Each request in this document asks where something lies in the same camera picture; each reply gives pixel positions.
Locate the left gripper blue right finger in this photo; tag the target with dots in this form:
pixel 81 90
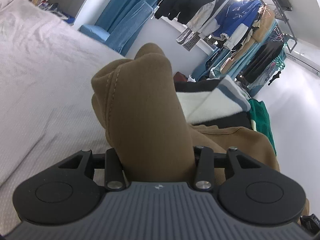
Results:
pixel 204 176

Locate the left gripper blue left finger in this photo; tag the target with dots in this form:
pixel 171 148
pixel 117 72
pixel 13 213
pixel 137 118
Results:
pixel 114 171

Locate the brown zip hoodie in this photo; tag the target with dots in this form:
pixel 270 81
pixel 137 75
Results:
pixel 154 131

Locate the white cream garment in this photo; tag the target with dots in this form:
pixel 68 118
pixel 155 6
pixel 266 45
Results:
pixel 215 99

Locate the green garment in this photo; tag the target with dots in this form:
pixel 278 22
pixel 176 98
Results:
pixel 260 120

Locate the striped hanging socks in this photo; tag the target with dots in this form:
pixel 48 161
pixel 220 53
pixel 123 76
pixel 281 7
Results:
pixel 188 39

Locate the blue white hanging jacket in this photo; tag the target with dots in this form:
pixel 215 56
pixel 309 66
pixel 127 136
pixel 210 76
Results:
pixel 233 23

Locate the blue covered chair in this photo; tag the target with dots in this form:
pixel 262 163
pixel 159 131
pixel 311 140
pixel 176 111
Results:
pixel 122 36

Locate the tan hanging coat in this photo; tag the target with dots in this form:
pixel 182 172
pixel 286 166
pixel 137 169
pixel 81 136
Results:
pixel 266 21

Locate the blue curtain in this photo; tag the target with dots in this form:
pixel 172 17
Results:
pixel 125 7

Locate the light grey duvet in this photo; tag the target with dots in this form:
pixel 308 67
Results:
pixel 8 6

